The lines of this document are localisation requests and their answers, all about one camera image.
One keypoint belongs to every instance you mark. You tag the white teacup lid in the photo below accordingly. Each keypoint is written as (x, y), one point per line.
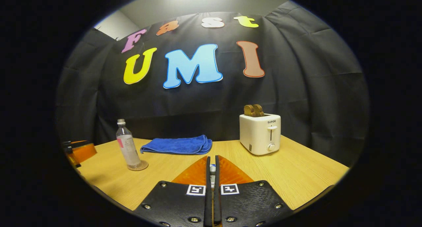
(213, 168)

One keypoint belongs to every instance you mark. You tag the black backdrop cloth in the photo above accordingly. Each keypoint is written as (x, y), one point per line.
(313, 81)

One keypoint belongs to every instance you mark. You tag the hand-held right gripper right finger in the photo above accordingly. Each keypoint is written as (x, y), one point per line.
(217, 200)

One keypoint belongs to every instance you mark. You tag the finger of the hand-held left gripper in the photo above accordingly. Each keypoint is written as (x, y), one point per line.
(84, 152)

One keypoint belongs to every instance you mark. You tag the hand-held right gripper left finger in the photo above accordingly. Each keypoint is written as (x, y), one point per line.
(208, 200)

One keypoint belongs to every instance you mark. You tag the white toaster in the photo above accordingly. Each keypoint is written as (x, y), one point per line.
(258, 134)

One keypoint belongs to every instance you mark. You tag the clear plastic water bottle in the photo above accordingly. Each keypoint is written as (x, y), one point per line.
(127, 147)

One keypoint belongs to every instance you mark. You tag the blue folded towel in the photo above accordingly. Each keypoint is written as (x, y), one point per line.
(178, 145)

